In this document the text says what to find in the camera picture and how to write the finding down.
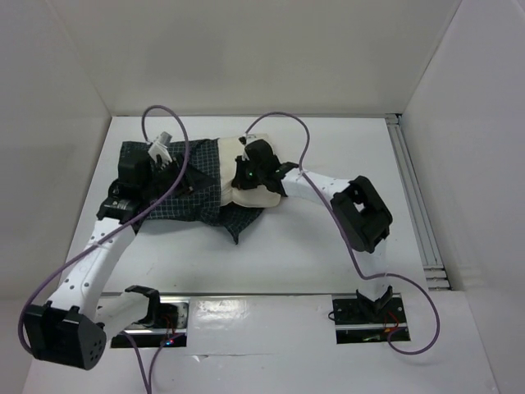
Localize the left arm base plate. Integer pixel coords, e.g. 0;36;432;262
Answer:
111;296;189;349

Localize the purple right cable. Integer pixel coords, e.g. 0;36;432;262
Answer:
244;112;442;355

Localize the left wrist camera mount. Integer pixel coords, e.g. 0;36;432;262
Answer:
148;131;172;168

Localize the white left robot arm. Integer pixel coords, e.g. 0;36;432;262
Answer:
21;151;217;370

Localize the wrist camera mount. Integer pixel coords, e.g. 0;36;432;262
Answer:
239;134;258;161
148;131;172;168

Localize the aluminium rail frame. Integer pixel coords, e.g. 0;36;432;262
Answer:
386;114;452;291

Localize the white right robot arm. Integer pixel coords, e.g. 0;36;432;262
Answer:
232;137;393;322

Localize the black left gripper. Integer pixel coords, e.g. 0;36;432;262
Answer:
141;152;217;202

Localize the dark checked pillowcase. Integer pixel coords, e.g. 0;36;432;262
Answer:
97;139;263;243

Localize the cream pillow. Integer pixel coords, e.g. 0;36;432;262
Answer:
217;137;281;208

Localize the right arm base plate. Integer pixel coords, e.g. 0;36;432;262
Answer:
327;294;411;345

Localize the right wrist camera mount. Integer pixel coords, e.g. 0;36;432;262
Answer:
239;134;258;161

